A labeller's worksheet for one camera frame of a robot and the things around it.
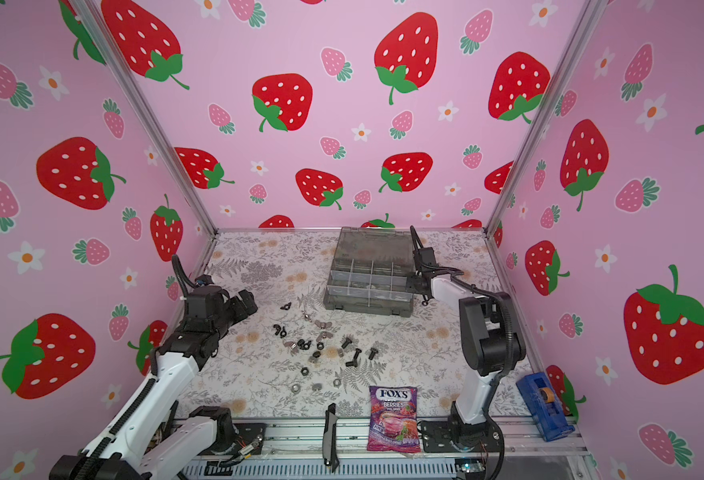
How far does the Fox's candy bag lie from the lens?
0.74 meters

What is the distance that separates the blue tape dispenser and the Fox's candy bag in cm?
31

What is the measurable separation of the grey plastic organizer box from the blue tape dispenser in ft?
1.30

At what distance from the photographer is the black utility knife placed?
0.71 meters

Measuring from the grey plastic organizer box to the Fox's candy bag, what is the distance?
248 mm

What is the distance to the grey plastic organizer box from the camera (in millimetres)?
999

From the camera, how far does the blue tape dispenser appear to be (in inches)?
28.8

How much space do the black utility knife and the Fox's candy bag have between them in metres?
0.09

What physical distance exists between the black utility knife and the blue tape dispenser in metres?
0.53

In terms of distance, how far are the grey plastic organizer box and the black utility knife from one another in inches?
12.3
